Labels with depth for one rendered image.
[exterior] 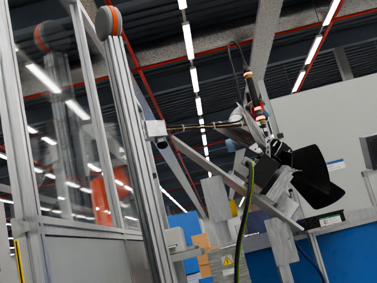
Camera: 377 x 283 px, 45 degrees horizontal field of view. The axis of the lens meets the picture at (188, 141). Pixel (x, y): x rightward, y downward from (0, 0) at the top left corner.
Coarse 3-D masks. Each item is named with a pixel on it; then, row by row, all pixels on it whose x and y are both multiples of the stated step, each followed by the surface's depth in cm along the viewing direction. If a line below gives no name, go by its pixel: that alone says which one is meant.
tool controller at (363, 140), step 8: (360, 136) 260; (368, 136) 251; (376, 136) 251; (368, 144) 251; (376, 144) 250; (368, 152) 252; (376, 152) 251; (368, 160) 255; (376, 160) 251; (368, 168) 259; (376, 168) 251
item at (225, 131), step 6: (222, 132) 221; (228, 132) 222; (234, 132) 224; (240, 132) 225; (246, 132) 228; (234, 138) 219; (240, 138) 220; (246, 138) 221; (252, 138) 223; (246, 144) 217; (252, 144) 219
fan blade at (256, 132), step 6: (240, 108) 193; (246, 114) 197; (246, 120) 189; (252, 120) 201; (252, 126) 195; (258, 126) 204; (252, 132) 190; (258, 132) 199; (258, 138) 197; (264, 138) 205; (258, 144) 194; (264, 144) 203; (264, 150) 201
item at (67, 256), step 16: (48, 240) 99; (64, 240) 109; (80, 240) 122; (96, 240) 138; (112, 240) 158; (128, 240) 186; (32, 256) 92; (48, 256) 97; (64, 256) 107; (80, 256) 119; (96, 256) 134; (112, 256) 152; (144, 256) 213; (32, 272) 92; (64, 272) 104; (80, 272) 115; (96, 272) 130; (112, 272) 147; (128, 272) 171; (144, 272) 203
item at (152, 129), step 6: (156, 120) 192; (162, 120) 194; (144, 126) 189; (150, 126) 190; (156, 126) 191; (162, 126) 192; (144, 132) 189; (150, 132) 189; (156, 132) 190; (162, 132) 192; (144, 138) 188; (150, 138) 191
